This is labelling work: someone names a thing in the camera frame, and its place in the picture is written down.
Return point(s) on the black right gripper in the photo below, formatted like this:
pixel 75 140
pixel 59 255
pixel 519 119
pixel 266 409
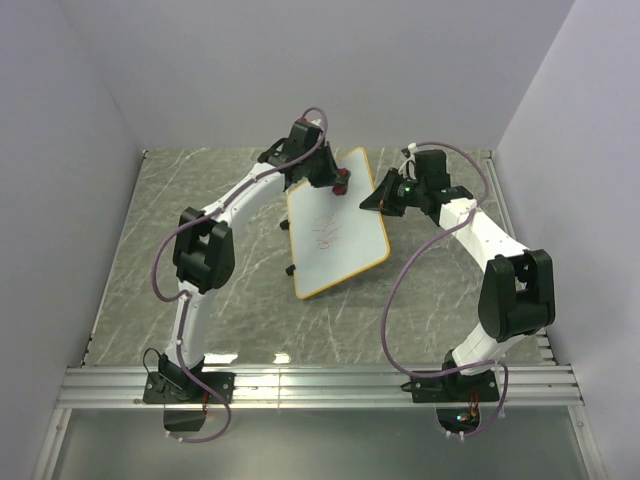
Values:
pixel 381 197

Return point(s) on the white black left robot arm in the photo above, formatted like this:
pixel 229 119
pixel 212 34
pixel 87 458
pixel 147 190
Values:
pixel 204 252

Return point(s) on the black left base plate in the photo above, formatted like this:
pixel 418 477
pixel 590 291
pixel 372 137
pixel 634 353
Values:
pixel 220 387

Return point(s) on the aluminium front rail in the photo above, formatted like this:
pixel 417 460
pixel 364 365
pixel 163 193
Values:
pixel 351 386

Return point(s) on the yellow framed whiteboard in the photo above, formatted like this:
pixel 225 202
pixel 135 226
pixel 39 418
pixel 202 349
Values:
pixel 332 239

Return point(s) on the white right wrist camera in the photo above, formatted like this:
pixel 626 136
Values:
pixel 408 167

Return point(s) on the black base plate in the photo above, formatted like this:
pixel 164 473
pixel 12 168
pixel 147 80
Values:
pixel 220 387
pixel 453 388

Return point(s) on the red whiteboard eraser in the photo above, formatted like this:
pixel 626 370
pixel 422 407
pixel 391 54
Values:
pixel 340 186

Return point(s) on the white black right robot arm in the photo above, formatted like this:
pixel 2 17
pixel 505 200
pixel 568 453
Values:
pixel 460 216

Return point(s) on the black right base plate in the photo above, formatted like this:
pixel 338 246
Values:
pixel 453 388

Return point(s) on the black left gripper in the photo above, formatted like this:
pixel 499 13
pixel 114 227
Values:
pixel 330 179

